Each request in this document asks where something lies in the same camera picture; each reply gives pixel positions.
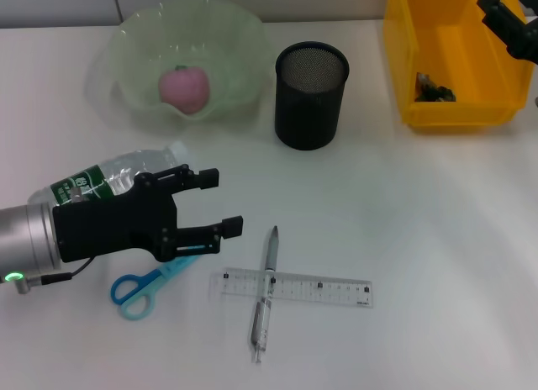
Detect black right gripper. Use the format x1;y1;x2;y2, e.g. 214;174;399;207
477;0;538;66

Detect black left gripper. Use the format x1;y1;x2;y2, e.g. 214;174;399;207
52;163;245;264

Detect pink toy peach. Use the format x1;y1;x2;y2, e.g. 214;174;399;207
158;66;211;114

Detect green plastic wrapper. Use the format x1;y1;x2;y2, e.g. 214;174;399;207
414;71;458;103

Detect grey clear pen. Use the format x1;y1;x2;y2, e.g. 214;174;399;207
251;224;282;365

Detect clear green-label water bottle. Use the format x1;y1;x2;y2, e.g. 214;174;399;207
27;140;198;206

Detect blue scissors with cover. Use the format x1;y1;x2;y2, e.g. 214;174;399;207
110;255;203;323

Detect black mesh pen holder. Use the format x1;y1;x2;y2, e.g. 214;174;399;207
274;40;351;151

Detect clear plastic ruler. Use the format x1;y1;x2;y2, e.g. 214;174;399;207
209;266;374;309

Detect translucent green fruit bowl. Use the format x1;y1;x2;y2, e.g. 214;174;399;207
86;0;272;133

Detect yellow plastic bin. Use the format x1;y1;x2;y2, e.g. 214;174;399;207
382;0;538;134

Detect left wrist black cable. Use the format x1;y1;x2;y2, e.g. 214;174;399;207
10;257;96;294

